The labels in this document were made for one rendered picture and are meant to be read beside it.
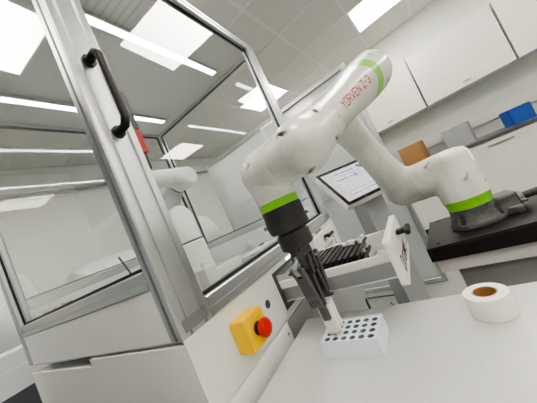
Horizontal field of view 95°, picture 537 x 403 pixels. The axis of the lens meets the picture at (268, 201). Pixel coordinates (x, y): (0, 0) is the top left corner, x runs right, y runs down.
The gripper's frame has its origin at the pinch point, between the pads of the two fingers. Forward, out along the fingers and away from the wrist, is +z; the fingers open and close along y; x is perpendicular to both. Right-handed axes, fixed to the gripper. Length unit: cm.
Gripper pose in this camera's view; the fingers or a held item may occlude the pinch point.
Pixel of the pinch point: (330, 315)
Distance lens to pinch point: 60.9
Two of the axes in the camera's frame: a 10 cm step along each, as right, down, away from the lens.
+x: 8.0, -3.9, -4.6
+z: 4.1, 9.1, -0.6
